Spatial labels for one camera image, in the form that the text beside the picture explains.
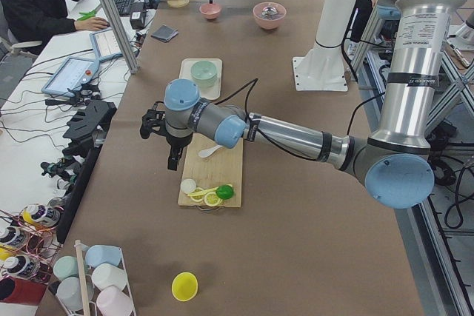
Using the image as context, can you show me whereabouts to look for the yellow paint bottle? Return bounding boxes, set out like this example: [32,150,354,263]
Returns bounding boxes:
[24,204,61,228]

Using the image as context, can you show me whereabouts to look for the white plastic spoon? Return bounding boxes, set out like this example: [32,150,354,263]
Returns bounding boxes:
[198,145,222,158]

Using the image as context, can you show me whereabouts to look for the stacked green bowls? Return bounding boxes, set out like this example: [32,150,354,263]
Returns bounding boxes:
[190,60,218,88]

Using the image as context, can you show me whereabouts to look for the white steamed bun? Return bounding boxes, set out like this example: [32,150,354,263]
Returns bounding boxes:
[180,178,197,195]

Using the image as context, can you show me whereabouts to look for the small pink bowl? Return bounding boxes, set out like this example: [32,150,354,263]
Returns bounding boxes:
[199,3,222,20]

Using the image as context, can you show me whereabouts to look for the yellow plastic knife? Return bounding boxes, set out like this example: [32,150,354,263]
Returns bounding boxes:
[188,184,235,200]

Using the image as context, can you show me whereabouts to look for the person in black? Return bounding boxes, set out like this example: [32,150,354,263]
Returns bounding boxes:
[1,0,109,55]

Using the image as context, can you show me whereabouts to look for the teach pendant tablet near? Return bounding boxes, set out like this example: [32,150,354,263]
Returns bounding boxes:
[41,56,100,97]

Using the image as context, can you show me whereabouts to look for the grey cup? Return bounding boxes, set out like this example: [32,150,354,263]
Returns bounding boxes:
[56,277,83,312]

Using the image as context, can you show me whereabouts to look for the green lime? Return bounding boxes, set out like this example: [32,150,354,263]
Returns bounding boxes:
[216,184,235,200]

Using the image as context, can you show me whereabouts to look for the red cup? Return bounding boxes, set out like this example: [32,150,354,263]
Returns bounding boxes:
[1,278,47,306]

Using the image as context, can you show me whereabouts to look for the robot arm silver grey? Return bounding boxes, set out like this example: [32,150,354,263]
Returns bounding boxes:
[163,0,466,209]

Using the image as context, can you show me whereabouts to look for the pink cup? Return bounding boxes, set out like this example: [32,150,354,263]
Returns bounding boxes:
[96,286,133,316]

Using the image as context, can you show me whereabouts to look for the black power adapter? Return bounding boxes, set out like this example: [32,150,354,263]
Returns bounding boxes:
[129,1,147,30]

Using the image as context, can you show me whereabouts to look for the teach pendant tablet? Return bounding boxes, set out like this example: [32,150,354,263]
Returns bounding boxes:
[90,28,122,63]
[41,56,100,97]

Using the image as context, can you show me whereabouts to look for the cream rabbit tray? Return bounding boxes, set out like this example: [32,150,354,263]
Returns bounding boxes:
[179,58,223,101]

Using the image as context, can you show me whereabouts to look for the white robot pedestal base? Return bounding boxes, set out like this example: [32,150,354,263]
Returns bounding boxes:
[293,0,356,92]

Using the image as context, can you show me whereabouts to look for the large pink bowl with ice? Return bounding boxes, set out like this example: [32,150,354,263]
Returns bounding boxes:
[253,1,287,30]

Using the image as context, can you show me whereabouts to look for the mint green cup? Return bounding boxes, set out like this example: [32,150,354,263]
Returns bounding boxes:
[53,255,79,280]

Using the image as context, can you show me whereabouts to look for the wire cup rack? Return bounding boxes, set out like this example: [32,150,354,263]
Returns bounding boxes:
[54,240,137,315]

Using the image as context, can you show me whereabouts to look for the white paint bottle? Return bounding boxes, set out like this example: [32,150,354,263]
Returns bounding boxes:
[4,255,41,280]

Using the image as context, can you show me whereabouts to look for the black tool holder stand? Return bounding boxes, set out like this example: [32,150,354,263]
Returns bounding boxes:
[56,100,117,244]

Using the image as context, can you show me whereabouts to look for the white cup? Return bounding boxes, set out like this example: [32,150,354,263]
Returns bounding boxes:
[91,263,127,291]

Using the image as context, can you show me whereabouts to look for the teach pendant tablet far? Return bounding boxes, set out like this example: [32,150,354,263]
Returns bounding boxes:
[90,28,122,63]

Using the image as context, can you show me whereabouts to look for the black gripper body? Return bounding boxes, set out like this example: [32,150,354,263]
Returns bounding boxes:
[166,133,193,153]

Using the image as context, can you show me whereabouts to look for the aluminium frame post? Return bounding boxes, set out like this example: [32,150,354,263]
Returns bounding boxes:
[100,0,138,75]

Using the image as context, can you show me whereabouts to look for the grey folded cloth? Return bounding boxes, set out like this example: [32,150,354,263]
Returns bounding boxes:
[151,24,178,42]

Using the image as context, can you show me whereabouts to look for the light blue cup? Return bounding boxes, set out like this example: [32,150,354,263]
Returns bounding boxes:
[85,245,121,268]

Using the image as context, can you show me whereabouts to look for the lemon slice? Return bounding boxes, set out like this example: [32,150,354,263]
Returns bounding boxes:
[204,192,223,207]
[187,187,206,203]

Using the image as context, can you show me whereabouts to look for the bamboo cutting board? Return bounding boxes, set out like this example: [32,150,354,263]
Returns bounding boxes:
[181,133,244,208]

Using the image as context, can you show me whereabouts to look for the yellow plastic cup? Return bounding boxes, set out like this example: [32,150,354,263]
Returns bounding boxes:
[171,272,198,302]

